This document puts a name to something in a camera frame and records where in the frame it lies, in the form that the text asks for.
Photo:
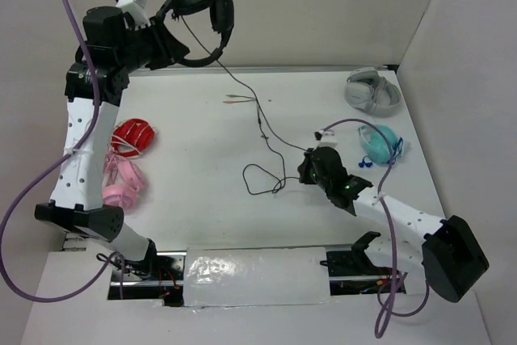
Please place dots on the white taped cover sheet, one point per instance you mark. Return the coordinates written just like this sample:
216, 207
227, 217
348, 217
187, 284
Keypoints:
255, 277

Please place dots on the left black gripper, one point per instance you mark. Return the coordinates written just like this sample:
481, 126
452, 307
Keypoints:
169, 48

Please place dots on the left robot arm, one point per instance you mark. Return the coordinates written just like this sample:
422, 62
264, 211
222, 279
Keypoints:
94, 86

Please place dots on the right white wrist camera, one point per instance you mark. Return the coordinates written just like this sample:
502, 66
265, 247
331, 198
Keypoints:
325, 138

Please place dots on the grey white headphones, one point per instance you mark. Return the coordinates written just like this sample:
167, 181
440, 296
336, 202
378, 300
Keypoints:
368, 91

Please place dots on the aluminium rail frame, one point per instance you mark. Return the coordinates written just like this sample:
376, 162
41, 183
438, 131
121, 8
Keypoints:
222, 170

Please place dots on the red headphones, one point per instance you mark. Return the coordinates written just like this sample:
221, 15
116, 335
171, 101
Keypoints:
132, 138

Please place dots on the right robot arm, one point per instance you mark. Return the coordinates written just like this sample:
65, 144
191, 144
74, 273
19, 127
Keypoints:
444, 252

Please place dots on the pink headphones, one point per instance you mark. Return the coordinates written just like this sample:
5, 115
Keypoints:
123, 181

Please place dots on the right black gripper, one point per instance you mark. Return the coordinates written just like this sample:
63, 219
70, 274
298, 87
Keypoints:
304, 169

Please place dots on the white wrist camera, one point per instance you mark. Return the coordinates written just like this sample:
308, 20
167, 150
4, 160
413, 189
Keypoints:
136, 8
325, 138

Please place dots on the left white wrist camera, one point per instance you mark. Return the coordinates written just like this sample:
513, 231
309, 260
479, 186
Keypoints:
136, 8

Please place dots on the teal headphones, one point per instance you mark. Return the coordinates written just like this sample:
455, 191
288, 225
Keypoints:
381, 147

